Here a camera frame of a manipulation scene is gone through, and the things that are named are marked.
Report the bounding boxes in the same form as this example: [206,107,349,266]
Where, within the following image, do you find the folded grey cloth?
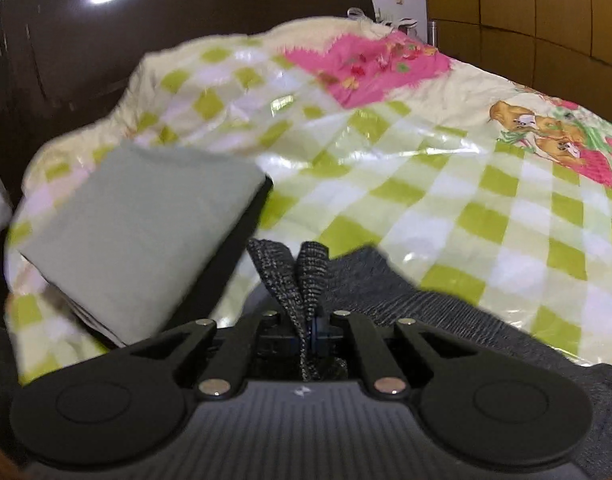
[18,142,267,349]

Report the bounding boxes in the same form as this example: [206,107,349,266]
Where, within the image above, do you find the brown wooden wardrobe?
[422,0,612,107]

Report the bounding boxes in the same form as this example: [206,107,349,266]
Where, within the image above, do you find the white cables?
[346,7,419,37]

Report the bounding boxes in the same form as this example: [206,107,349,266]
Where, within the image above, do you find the checked printed blanket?
[3,16,612,387]

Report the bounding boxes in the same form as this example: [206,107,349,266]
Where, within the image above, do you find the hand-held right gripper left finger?
[120,311,307,402]

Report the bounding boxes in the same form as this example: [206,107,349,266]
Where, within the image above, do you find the dark wooden headboard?
[0,0,377,272]

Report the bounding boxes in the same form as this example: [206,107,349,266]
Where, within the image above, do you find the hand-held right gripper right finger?
[310,311,493,402]

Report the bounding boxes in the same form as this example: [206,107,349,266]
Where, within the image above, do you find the dark grey checked pants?
[246,238,612,480]

